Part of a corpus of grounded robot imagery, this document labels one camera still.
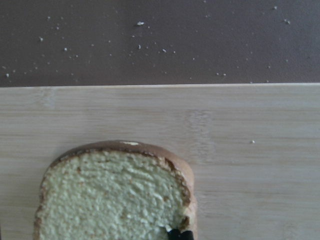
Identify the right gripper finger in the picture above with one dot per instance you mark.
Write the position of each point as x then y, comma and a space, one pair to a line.
176, 234

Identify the bread slice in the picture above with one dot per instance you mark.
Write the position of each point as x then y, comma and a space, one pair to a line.
116, 190

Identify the wooden cutting board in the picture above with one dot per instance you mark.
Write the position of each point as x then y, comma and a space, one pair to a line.
254, 149

